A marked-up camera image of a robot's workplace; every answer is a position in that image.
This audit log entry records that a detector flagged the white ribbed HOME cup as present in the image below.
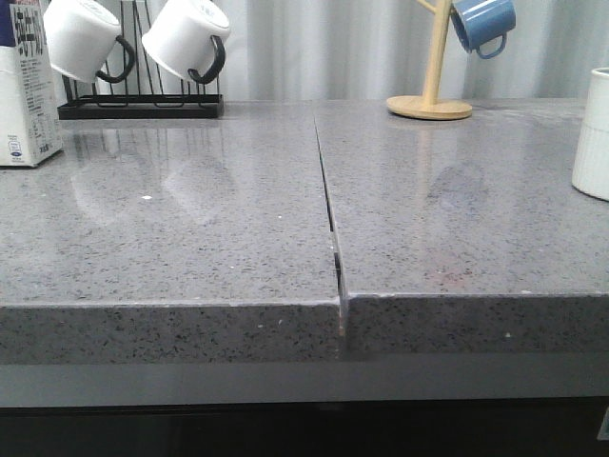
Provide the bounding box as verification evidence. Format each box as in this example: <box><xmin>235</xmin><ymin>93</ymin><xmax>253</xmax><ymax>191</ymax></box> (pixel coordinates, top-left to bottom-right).
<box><xmin>572</xmin><ymin>68</ymin><xmax>608</xmax><ymax>201</ymax></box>

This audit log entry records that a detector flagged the white blue milk carton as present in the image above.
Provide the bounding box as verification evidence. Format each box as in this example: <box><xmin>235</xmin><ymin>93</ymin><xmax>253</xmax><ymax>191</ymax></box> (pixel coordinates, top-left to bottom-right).
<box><xmin>1</xmin><ymin>1</ymin><xmax>63</xmax><ymax>168</ymax></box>

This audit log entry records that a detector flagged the wooden mug tree stand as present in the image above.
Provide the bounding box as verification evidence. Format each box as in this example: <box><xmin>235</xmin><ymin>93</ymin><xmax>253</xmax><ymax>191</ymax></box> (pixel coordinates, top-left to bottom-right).
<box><xmin>386</xmin><ymin>1</ymin><xmax>472</xmax><ymax>121</ymax></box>

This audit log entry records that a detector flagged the right white enamel mug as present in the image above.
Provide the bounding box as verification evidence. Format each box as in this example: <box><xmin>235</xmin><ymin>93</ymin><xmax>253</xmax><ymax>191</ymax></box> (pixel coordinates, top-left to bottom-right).
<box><xmin>142</xmin><ymin>0</ymin><xmax>230</xmax><ymax>85</ymax></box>

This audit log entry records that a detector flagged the white enamel mug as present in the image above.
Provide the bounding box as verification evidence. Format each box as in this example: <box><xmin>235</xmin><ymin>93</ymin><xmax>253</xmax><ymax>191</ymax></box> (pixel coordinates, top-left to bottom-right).
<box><xmin>43</xmin><ymin>0</ymin><xmax>136</xmax><ymax>84</ymax></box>
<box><xmin>142</xmin><ymin>0</ymin><xmax>230</xmax><ymax>85</ymax></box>

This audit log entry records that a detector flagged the blue enamel mug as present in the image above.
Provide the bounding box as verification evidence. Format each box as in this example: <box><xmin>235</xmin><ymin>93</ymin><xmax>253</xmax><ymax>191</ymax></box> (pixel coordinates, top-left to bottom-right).
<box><xmin>451</xmin><ymin>0</ymin><xmax>516</xmax><ymax>59</ymax></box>

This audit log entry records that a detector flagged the left white enamel mug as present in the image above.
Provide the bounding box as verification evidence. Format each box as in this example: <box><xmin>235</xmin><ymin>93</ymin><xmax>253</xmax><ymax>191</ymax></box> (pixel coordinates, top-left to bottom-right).
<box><xmin>43</xmin><ymin>0</ymin><xmax>136</xmax><ymax>84</ymax></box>

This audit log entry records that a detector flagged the black wire mug rack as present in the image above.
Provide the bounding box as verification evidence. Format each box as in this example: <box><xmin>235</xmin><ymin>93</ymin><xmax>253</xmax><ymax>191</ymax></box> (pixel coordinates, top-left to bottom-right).
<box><xmin>59</xmin><ymin>1</ymin><xmax>224</xmax><ymax>120</ymax></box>

